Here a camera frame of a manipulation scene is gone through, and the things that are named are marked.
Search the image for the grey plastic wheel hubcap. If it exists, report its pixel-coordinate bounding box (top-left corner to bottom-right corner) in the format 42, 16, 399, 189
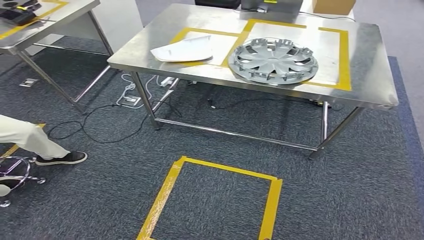
227, 37, 320, 86

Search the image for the white plastic car part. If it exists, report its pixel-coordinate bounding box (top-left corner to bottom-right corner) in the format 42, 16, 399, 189
150, 35, 214, 63

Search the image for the stainless steel workbench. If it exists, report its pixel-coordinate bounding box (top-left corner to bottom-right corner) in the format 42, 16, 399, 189
107, 3, 400, 161

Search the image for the metal floor socket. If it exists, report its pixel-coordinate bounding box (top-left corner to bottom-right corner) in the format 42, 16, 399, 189
19, 78, 40, 88
120, 95, 143, 108

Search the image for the grey metal box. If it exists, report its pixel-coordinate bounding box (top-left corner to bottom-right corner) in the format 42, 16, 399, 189
240, 0, 304, 15

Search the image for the white partition panel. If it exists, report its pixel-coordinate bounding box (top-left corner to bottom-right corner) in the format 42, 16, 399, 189
24, 0, 144, 57

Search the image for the white table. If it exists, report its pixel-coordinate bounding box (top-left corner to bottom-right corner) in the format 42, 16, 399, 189
299, 0, 355, 21

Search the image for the brown cardboard box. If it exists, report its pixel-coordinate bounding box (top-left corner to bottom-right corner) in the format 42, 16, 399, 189
311, 0, 357, 16

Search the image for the steel side table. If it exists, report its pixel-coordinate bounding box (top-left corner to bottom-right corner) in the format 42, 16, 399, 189
0, 0, 115, 115

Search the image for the chrome stool base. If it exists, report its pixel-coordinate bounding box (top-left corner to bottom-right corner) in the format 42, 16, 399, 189
0, 155, 47, 209

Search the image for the person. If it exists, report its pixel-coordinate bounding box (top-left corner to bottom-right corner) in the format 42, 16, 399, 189
0, 114, 89, 167

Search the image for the yellow side table tape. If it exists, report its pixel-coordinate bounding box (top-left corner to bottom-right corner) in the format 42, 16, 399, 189
0, 0, 69, 41

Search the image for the black tabletop device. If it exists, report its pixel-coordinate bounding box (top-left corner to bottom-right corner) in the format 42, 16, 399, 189
0, 0, 43, 26

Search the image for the black floor cable with plug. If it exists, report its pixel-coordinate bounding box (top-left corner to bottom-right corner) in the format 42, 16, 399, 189
206, 95, 345, 112

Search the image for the white floor cable bundle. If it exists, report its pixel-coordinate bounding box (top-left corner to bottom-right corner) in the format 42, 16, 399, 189
115, 73, 157, 109

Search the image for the long black floor cable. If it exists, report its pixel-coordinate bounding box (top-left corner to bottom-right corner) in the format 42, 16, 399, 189
47, 103, 157, 145

